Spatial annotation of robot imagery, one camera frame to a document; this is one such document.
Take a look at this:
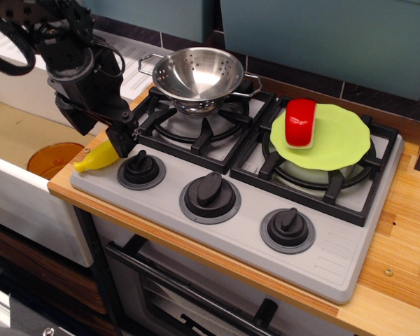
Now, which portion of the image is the black stove knob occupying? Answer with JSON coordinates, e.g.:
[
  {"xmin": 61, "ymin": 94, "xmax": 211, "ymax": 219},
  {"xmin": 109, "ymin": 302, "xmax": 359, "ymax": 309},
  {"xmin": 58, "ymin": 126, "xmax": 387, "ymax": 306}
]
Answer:
[
  {"xmin": 117, "ymin": 150, "xmax": 167, "ymax": 190},
  {"xmin": 179, "ymin": 171, "xmax": 242, "ymax": 225},
  {"xmin": 260, "ymin": 208, "xmax": 316, "ymax": 255}
]

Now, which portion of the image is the toy oven door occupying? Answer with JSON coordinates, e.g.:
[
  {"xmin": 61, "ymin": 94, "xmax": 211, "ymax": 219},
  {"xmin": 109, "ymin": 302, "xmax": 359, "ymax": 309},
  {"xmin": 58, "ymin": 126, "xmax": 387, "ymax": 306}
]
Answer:
[{"xmin": 105, "ymin": 235, "xmax": 281, "ymax": 335}]

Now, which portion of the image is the black middle stove knob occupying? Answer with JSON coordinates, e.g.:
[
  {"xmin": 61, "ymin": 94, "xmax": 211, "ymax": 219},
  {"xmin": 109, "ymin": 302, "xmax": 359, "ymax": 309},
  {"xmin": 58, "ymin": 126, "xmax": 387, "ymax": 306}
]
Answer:
[{"xmin": 179, "ymin": 171, "xmax": 242, "ymax": 225}]

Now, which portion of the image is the black right stove knob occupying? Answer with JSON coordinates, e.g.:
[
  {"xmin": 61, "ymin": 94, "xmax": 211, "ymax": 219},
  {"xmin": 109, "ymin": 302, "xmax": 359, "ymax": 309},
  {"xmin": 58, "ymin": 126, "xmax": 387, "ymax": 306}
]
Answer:
[{"xmin": 260, "ymin": 208, "xmax": 316, "ymax": 255}]

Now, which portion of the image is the black left burner grate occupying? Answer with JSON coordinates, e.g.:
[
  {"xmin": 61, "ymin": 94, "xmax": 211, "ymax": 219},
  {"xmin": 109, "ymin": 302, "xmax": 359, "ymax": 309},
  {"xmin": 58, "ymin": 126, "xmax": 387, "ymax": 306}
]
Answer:
[{"xmin": 131, "ymin": 87, "xmax": 277, "ymax": 174}]

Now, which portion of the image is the black left stove knob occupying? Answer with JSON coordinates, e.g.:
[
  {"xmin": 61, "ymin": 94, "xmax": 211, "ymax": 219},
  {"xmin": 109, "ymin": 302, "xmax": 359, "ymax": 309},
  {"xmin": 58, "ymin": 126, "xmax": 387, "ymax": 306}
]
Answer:
[{"xmin": 117, "ymin": 150, "xmax": 167, "ymax": 190}]

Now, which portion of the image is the black right burner grate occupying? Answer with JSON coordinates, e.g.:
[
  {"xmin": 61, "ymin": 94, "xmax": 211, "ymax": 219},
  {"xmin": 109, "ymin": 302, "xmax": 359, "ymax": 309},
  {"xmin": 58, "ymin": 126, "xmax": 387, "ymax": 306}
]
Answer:
[{"xmin": 230, "ymin": 97, "xmax": 404, "ymax": 226}]

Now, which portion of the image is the black burner grate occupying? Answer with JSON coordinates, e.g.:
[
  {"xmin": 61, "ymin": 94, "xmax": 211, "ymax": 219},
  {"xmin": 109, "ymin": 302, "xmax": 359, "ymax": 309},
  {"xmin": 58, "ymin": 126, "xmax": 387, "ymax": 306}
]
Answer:
[
  {"xmin": 131, "ymin": 87, "xmax": 277, "ymax": 174},
  {"xmin": 230, "ymin": 97, "xmax": 404, "ymax": 226}
]

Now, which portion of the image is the white toy sink unit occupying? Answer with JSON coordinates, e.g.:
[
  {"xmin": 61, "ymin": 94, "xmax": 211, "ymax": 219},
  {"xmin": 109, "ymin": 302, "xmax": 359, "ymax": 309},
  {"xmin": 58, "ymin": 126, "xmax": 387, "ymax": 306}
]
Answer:
[{"xmin": 0, "ymin": 20, "xmax": 172, "ymax": 268}]

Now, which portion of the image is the grey toy stove top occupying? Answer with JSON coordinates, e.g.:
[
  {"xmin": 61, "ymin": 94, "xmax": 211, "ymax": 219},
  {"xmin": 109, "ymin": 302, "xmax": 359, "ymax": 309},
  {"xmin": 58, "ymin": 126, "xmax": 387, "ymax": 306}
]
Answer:
[{"xmin": 69, "ymin": 83, "xmax": 405, "ymax": 305}]

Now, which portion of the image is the red white cheese wedge toy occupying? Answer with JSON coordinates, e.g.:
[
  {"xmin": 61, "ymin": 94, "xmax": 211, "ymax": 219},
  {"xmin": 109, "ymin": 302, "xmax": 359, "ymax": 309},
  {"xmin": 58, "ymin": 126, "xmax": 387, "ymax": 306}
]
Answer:
[{"xmin": 285, "ymin": 99, "xmax": 317, "ymax": 149}]

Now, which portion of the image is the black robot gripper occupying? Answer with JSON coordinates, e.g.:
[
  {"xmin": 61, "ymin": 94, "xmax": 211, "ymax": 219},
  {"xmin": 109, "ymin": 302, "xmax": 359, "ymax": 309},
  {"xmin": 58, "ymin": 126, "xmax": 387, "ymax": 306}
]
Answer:
[{"xmin": 48, "ymin": 48, "xmax": 139, "ymax": 158}]

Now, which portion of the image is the yellow toy banana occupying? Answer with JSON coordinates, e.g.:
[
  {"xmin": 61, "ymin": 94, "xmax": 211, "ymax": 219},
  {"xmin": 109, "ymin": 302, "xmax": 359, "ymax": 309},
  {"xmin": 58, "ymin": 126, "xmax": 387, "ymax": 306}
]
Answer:
[{"xmin": 73, "ymin": 140, "xmax": 120, "ymax": 173}]

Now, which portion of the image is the light green plastic plate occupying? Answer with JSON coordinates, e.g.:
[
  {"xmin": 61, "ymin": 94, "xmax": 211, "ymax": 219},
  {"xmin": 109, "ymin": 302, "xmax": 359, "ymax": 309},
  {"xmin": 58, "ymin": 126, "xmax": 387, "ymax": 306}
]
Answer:
[{"xmin": 269, "ymin": 103, "xmax": 371, "ymax": 171}]

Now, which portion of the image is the stainless steel colander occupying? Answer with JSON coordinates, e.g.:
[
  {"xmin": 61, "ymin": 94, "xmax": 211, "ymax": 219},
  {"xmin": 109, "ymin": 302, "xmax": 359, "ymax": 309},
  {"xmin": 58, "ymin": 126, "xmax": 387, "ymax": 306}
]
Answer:
[{"xmin": 138, "ymin": 47, "xmax": 263, "ymax": 116}]

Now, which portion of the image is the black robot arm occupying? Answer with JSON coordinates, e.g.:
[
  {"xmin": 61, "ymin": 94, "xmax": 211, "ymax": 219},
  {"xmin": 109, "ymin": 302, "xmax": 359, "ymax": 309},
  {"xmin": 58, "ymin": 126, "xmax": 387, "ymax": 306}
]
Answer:
[{"xmin": 0, "ymin": 1, "xmax": 138, "ymax": 158}]

